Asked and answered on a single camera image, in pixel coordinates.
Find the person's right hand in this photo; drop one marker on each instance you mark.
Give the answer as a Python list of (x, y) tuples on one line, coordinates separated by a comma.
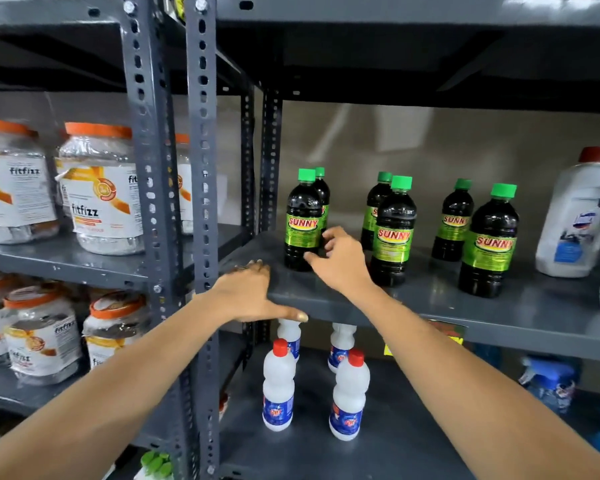
[(345, 267)]

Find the person's left hand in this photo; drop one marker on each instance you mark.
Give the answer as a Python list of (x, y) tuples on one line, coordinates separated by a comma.
[(242, 294)]

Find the person's right thumb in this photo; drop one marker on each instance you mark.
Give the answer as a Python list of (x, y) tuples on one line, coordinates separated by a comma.
[(316, 259)]

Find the person's left thumb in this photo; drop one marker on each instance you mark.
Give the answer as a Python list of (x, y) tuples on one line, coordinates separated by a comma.
[(285, 312)]

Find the person's right forearm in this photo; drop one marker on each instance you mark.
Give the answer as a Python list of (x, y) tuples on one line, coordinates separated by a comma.
[(460, 394)]

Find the person's left forearm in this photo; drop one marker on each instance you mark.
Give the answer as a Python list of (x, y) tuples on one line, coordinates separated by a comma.
[(110, 389)]

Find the small white bottle red cap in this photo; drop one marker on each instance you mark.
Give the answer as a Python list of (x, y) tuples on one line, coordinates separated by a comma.
[(278, 384), (348, 399), (290, 334), (341, 342)]

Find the grey metal shelving rack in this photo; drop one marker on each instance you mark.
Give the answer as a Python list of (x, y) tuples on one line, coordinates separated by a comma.
[(430, 304), (150, 144)]

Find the yellow shelf tag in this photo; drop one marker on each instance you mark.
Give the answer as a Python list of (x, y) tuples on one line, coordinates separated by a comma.
[(447, 328)]

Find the row of dark green-capped bottles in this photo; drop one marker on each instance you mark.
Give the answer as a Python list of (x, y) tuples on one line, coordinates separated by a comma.
[(487, 254)]

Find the green-capped bottle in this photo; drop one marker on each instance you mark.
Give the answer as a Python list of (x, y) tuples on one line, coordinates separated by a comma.
[(156, 464)]

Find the large white jug red cap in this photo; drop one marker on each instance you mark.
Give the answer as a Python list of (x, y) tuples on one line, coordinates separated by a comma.
[(575, 224)]

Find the blue spray bottle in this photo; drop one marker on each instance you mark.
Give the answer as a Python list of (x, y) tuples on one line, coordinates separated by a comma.
[(550, 382)]

